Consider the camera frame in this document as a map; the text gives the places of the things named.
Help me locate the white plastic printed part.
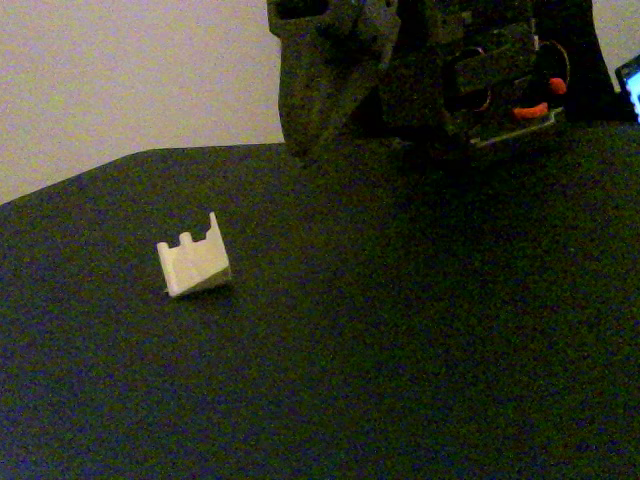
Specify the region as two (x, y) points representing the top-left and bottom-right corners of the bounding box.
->
(155, 210), (233, 299)

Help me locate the dark blue desk mat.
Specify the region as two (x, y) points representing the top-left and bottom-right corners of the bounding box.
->
(0, 121), (640, 480)

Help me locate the black office chair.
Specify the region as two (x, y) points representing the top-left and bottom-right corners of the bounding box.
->
(564, 0), (640, 124)

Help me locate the laptop with lit screen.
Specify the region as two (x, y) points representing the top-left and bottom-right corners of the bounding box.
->
(614, 51), (640, 124)

